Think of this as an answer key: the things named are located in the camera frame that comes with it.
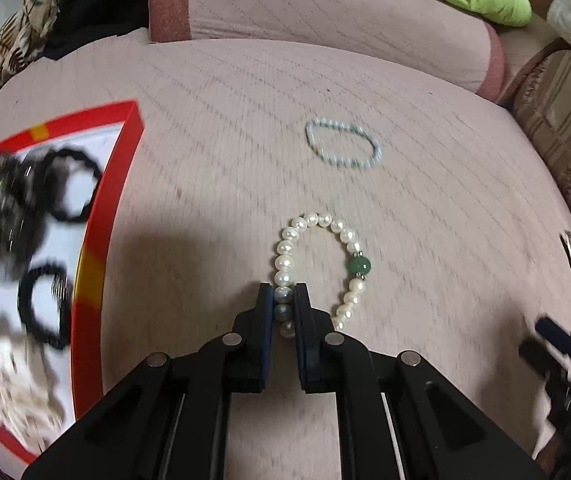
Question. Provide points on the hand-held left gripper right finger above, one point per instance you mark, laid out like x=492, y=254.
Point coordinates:
x=301, y=330

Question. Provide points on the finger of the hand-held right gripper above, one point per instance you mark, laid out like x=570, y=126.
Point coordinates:
x=538, y=357
x=555, y=335

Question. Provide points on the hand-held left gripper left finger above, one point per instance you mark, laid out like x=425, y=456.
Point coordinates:
x=265, y=330

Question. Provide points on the red cardboard box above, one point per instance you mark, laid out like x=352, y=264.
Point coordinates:
x=108, y=200

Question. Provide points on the black sheer scrunchie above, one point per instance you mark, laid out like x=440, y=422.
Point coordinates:
x=0, y=210

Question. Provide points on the pink quilted sofa seat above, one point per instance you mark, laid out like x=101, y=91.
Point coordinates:
x=415, y=235

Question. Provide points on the striped floral cushion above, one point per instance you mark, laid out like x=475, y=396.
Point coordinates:
x=565, y=125

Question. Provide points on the pink bolster cushion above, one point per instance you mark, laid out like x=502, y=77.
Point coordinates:
x=315, y=10

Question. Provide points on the black cloth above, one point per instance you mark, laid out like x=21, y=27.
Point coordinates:
x=105, y=5

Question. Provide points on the leaf print cloth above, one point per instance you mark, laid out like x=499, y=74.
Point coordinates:
x=30, y=15

